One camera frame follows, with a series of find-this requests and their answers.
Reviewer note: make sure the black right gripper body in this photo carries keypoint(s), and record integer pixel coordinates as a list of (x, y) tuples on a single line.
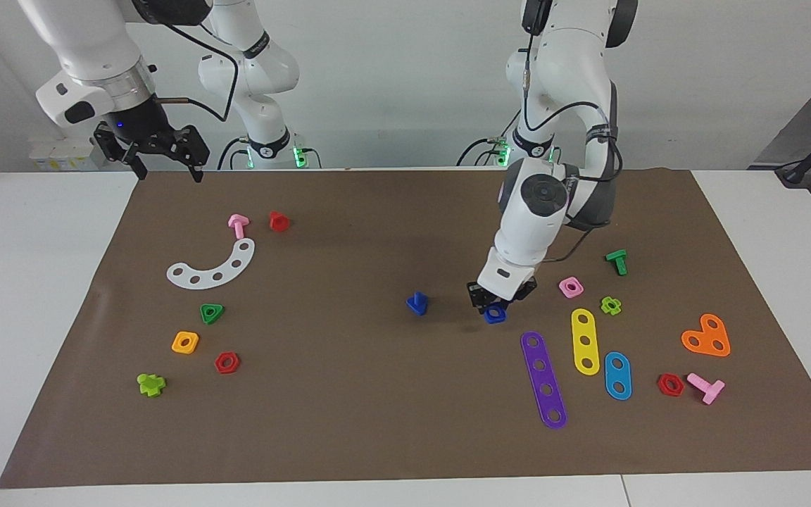
[(138, 123)]

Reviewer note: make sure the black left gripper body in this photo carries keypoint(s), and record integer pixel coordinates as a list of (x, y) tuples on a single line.
[(500, 299)]

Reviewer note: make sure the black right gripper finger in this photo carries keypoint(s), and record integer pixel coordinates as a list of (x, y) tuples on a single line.
[(113, 148), (191, 148)]

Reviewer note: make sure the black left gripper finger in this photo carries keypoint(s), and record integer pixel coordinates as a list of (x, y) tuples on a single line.
[(477, 296), (525, 290)]

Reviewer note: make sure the blue square plastic nut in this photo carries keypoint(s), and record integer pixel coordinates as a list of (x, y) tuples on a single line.
[(495, 317)]

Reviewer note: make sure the blue triangle-head plastic screw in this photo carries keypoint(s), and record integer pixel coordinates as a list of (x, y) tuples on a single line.
[(417, 304)]

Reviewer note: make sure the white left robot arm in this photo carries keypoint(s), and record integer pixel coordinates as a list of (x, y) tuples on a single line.
[(532, 232)]

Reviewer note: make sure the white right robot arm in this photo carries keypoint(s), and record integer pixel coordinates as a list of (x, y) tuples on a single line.
[(89, 42)]

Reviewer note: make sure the pink square plastic nut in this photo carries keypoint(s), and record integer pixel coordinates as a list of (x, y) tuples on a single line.
[(562, 285)]

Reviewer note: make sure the pink plastic screw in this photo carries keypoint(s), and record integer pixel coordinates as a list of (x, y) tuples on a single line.
[(709, 391), (238, 227)]

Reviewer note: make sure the lime green cross nut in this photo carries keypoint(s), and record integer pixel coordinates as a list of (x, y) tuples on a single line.
[(617, 308)]

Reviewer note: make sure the dark green plastic screw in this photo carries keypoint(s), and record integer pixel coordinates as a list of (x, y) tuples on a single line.
[(617, 258)]

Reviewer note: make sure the red hexagonal plastic screw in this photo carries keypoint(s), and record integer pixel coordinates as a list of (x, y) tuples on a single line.
[(279, 222)]

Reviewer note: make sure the red hexagonal plastic nut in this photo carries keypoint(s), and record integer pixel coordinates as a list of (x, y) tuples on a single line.
[(219, 366), (662, 389)]

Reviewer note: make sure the green triangular plastic nut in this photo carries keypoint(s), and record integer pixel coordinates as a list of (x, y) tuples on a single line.
[(207, 318)]

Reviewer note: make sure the orange square plastic nut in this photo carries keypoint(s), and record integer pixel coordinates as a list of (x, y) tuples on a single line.
[(176, 348)]

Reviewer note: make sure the white cardboard box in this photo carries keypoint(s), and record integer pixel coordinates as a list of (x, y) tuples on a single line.
[(60, 158)]

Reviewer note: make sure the yellow three-hole plastic plate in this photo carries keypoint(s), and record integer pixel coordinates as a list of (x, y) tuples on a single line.
[(583, 329)]

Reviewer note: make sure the purple four-hole plastic plate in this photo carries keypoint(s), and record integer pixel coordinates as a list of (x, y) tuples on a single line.
[(543, 378)]

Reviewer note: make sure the brown paper table mat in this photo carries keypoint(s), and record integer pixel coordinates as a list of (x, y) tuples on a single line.
[(405, 394)]

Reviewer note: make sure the blue two-hole plastic plate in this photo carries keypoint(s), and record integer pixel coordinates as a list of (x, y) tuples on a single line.
[(617, 376)]

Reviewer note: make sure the white curved five-hole plate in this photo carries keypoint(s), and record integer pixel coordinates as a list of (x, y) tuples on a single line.
[(227, 270)]

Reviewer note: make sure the orange three-hole plastic plate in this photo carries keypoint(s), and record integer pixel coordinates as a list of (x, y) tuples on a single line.
[(707, 336)]

